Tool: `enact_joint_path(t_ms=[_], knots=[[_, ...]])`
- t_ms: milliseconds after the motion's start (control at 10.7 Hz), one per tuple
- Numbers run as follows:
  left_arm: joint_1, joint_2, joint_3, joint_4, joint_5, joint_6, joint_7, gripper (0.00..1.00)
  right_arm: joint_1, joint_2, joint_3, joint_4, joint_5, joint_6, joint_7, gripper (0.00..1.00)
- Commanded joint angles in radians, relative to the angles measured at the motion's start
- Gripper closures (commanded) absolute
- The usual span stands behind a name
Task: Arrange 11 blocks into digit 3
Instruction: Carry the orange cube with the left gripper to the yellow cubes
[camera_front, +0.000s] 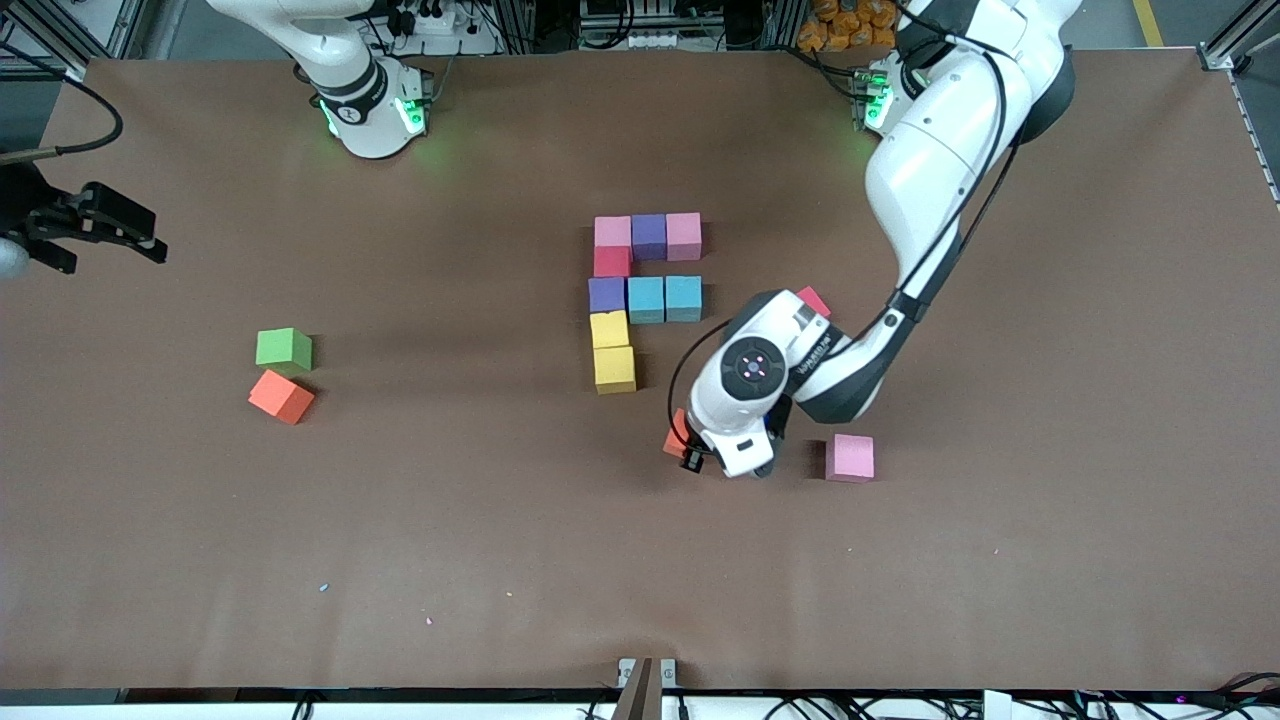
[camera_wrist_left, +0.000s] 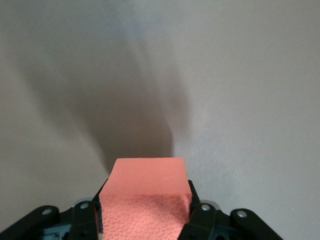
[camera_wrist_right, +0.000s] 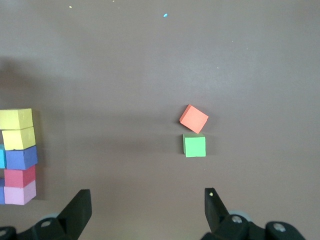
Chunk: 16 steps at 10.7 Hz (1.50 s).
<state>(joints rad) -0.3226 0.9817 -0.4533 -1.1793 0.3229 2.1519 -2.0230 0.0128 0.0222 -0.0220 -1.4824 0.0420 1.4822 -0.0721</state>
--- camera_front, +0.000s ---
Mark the cyan foam cube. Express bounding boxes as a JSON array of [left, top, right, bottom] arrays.
[[627, 277, 667, 325], [664, 276, 703, 324]]

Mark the brown paper table cover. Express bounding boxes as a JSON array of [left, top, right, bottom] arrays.
[[0, 48, 1280, 693]]

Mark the green foam cube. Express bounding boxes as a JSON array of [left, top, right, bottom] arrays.
[[255, 328, 313, 375]]

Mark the white power strip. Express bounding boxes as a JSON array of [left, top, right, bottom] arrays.
[[385, 5, 471, 36]]

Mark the metal equipment rack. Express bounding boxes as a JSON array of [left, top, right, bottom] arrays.
[[575, 0, 801, 53]]

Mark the orange bag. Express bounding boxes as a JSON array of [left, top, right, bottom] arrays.
[[797, 0, 901, 51]]

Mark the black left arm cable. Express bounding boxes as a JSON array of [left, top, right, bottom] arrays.
[[666, 0, 1023, 446]]

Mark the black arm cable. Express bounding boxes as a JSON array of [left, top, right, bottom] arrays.
[[666, 0, 1023, 446], [0, 42, 125, 167]]

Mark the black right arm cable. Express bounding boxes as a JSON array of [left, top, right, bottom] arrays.
[[0, 42, 125, 167]]

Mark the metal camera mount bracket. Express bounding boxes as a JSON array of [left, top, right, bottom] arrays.
[[612, 657, 679, 720]]

